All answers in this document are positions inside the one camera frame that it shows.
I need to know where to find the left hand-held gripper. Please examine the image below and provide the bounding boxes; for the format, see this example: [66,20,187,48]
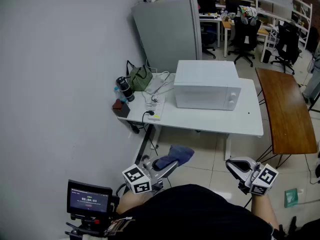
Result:
[121,155,180,195]

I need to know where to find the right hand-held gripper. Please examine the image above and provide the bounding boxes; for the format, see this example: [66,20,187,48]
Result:
[225,156,279,197]

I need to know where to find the blue cleaning cloth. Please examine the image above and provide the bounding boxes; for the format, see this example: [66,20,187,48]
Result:
[156,145,195,171]

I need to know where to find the white microwave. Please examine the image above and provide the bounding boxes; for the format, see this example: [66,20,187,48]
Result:
[173,59,242,112]

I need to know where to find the person's left forearm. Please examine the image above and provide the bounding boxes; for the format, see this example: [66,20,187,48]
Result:
[116,190,151,215]

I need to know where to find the person's right forearm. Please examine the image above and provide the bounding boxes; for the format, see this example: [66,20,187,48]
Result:
[250,193,280,231]

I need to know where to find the black power plug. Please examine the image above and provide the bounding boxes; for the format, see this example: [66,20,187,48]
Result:
[141,110,156,130]

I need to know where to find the green plastic dustpan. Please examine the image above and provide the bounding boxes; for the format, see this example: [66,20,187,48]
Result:
[284,188,300,209]

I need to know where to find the white power strip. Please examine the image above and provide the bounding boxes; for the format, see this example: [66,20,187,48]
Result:
[146,95,166,122]

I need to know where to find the person's black shirt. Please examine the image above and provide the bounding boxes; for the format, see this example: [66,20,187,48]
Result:
[107,183,275,240]

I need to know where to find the black and red box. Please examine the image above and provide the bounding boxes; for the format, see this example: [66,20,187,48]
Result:
[111,98,131,119]

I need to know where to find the curved wooden table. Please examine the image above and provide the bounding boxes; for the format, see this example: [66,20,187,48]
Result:
[254,67,318,170]

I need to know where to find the person's black shoe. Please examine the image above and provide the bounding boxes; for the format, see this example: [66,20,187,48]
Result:
[287,215,298,235]

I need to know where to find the small black monitor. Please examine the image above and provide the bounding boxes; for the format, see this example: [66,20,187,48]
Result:
[66,179,114,217]

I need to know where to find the white flat carton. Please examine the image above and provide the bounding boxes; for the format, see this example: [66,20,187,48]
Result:
[145,77,166,95]

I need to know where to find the black thermos bottle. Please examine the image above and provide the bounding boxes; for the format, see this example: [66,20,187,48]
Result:
[115,75,136,103]

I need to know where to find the clear water bottle blue cap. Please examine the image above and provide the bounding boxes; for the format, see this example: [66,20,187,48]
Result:
[114,85,128,104]

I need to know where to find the green striped bag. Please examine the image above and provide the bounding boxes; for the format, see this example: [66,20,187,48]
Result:
[125,60,154,92]

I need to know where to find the black trash bin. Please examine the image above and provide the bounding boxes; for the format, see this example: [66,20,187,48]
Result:
[261,48,273,64]

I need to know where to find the black office chair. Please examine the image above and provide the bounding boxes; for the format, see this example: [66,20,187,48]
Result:
[199,23,218,60]
[269,20,303,75]
[227,15,262,69]

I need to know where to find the wooden top office desk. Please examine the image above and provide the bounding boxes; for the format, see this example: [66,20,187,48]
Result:
[221,20,270,59]

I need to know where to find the white office desk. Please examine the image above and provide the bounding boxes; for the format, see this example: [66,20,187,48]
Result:
[198,15,223,49]

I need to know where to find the colourful patterned jacket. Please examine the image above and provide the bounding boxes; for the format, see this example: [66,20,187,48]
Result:
[237,5,258,26]

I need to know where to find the black computer monitor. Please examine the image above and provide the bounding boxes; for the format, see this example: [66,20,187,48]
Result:
[224,0,256,14]

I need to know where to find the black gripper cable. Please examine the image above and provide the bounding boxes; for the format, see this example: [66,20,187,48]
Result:
[115,182,131,197]
[243,193,254,209]

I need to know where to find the black cable tray with adapter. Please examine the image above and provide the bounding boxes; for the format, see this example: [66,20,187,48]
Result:
[126,120,161,150]

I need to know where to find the patterned webbing strap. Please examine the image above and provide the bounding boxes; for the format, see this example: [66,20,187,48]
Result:
[106,216,135,236]

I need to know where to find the white refrigerator cable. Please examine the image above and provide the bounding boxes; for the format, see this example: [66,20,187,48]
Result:
[139,37,159,74]

